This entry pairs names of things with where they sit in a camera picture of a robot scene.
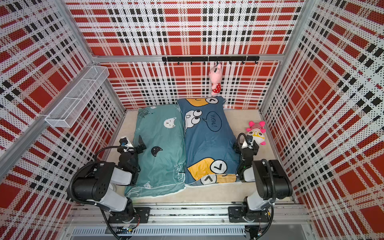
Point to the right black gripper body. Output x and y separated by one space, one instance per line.
238 149

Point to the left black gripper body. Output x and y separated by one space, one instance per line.
138 150

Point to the blue cartoon-print pillow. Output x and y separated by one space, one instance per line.
211 158

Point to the green cat-print pillow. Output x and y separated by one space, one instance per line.
163 162

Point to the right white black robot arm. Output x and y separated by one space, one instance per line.
272 183

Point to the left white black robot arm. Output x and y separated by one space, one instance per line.
92 183

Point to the pink yellow plush toy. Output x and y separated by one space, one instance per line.
257 131

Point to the pink hanging plush toy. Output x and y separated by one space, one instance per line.
216 76

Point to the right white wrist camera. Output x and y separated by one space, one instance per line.
245 144

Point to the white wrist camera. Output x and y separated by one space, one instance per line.
245 144
124 142

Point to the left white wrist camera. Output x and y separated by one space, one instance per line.
124 142

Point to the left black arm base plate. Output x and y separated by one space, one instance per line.
138 215

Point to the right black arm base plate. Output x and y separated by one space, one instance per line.
239 214

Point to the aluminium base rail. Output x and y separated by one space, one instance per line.
220 220

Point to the white wire mesh basket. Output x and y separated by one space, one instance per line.
68 110

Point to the black wall hook rail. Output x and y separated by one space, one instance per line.
211 59

